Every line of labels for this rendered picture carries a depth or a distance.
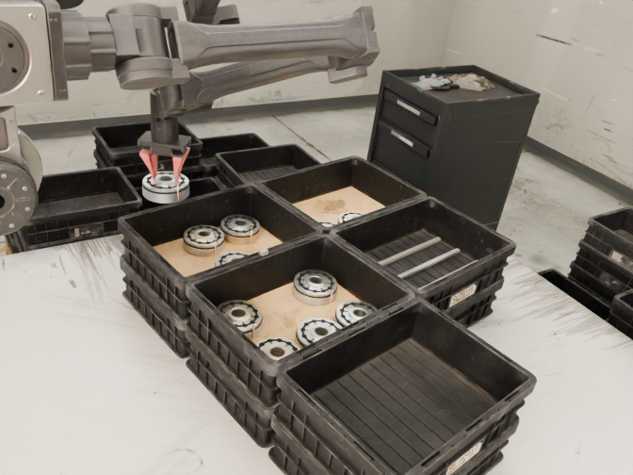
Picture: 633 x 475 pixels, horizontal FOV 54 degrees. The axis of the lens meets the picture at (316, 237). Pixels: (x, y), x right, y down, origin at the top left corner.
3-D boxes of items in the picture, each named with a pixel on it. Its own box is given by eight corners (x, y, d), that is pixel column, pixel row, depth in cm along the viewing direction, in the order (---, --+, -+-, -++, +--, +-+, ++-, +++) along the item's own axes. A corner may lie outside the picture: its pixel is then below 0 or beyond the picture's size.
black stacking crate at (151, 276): (182, 327, 132) (182, 285, 126) (118, 260, 150) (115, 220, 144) (318, 271, 156) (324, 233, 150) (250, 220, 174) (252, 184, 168)
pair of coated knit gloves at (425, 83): (423, 93, 277) (424, 87, 275) (397, 80, 289) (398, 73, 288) (463, 90, 289) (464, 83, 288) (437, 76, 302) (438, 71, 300)
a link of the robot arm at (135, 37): (96, 13, 79) (105, 56, 80) (171, 13, 85) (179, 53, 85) (83, 36, 87) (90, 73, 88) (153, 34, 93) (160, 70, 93)
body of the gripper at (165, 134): (147, 138, 138) (145, 106, 134) (191, 143, 138) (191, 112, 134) (137, 149, 132) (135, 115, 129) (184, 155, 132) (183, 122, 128)
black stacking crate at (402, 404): (383, 538, 96) (397, 492, 90) (268, 417, 114) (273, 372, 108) (521, 423, 121) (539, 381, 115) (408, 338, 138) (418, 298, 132)
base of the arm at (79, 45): (41, 81, 85) (31, -11, 78) (102, 78, 89) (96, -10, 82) (56, 103, 79) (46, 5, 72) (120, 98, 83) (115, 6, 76)
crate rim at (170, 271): (182, 292, 127) (182, 283, 126) (115, 226, 145) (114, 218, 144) (324, 239, 151) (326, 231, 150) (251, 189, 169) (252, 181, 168)
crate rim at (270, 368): (271, 379, 109) (272, 369, 108) (182, 292, 127) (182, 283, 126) (416, 303, 134) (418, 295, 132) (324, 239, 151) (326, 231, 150)
